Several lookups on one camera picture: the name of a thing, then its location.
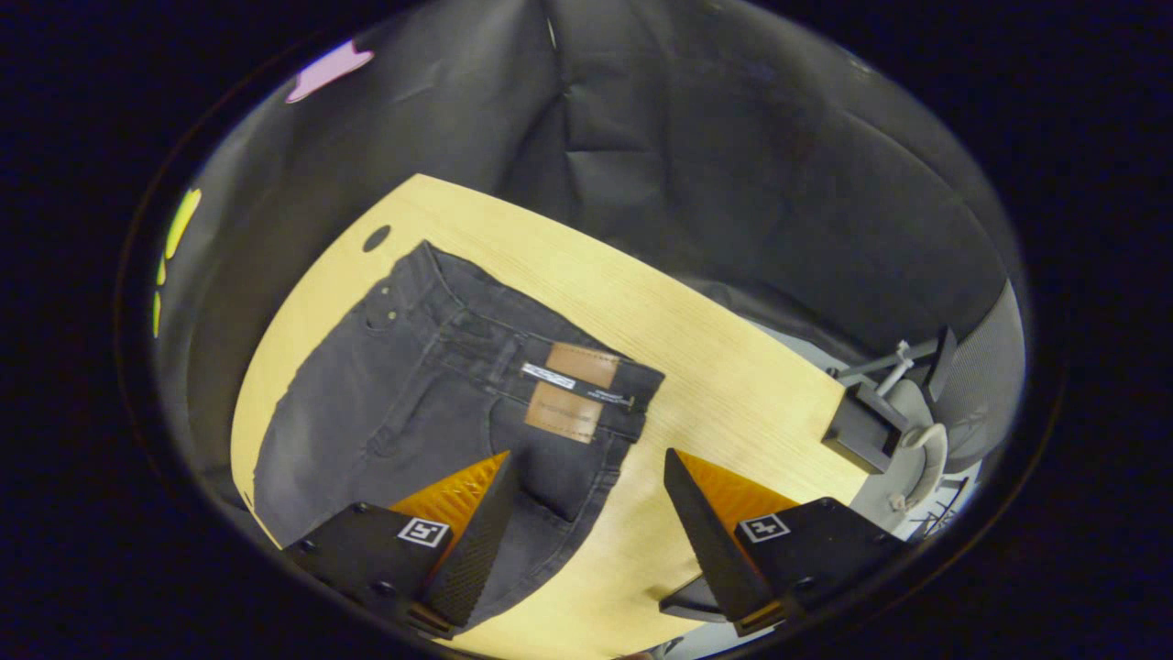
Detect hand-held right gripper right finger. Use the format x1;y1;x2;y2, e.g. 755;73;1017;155
662;448;908;639

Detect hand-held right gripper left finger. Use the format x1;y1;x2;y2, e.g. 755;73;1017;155
284;451;516;640

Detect dark grey jeans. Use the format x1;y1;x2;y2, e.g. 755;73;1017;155
252;240;666;633

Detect grey office chair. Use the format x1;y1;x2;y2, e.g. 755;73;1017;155
822;280;1027;544

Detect black backdrop cloth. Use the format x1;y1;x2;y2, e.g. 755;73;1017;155
151;0;1027;514

